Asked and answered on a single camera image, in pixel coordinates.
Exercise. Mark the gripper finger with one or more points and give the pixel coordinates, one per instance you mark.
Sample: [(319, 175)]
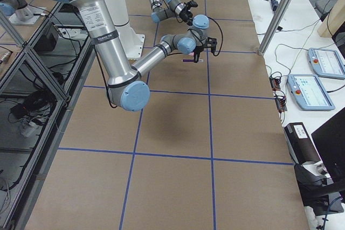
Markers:
[(197, 57), (194, 57)]

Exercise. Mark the aluminium frame post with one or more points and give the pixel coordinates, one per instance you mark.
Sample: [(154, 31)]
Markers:
[(277, 17)]

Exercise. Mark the small circuit board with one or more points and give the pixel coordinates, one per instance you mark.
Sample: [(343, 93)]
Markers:
[(275, 83)]

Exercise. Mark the wooden board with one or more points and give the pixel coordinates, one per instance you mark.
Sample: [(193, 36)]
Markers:
[(333, 21)]

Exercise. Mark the black computer monitor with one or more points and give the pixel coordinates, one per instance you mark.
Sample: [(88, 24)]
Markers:
[(329, 142)]

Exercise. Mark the purple highlighter pen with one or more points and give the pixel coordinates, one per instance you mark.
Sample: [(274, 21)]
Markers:
[(192, 60)]

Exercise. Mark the blue teach pendant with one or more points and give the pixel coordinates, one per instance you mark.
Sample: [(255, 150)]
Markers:
[(326, 63), (309, 92)]

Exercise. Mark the near blue teach pendant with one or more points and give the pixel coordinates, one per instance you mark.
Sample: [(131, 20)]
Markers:
[(309, 92)]

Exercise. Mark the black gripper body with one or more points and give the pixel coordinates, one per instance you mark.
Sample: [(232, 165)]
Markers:
[(185, 13), (199, 49)]

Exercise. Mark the black box with label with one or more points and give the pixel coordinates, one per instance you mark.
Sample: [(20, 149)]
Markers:
[(300, 144)]

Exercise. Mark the far blue teach pendant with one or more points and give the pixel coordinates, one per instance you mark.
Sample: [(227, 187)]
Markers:
[(326, 63)]

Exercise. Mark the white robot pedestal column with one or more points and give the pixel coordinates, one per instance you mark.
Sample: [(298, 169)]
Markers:
[(131, 41)]

